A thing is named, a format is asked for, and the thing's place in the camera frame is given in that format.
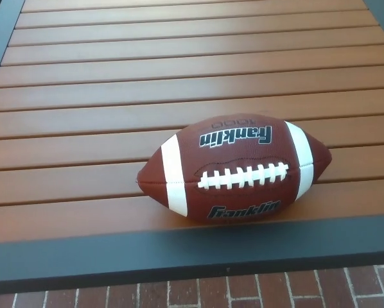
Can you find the brown Franklin football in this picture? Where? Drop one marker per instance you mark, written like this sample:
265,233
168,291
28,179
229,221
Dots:
233,167

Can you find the rectangular wood slat table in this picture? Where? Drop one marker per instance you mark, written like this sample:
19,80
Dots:
115,80

